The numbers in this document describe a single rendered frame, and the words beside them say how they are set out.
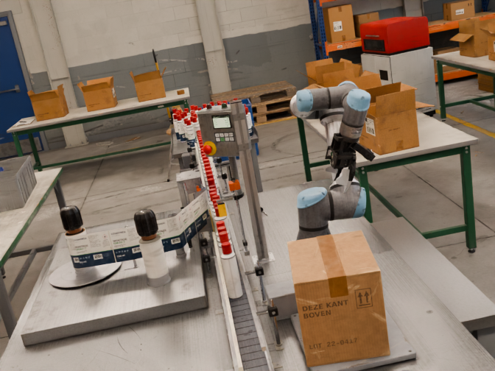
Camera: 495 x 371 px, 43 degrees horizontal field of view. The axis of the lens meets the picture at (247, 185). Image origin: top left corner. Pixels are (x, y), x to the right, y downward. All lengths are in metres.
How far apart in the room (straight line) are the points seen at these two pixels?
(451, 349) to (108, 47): 8.64
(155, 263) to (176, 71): 7.75
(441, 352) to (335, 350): 0.30
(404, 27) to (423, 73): 0.61
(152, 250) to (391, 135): 2.04
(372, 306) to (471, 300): 0.48
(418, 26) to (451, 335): 6.18
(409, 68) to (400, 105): 3.90
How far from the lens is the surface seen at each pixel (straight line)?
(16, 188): 4.30
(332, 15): 9.50
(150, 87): 7.93
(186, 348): 2.13
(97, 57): 10.08
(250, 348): 1.96
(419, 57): 7.93
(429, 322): 2.08
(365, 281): 1.77
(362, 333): 1.85
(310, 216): 2.41
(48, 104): 8.08
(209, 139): 2.51
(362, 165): 3.91
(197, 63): 10.03
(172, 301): 2.33
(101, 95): 7.97
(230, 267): 2.19
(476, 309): 2.14
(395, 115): 3.98
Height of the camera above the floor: 1.91
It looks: 17 degrees down
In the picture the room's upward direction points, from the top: 10 degrees counter-clockwise
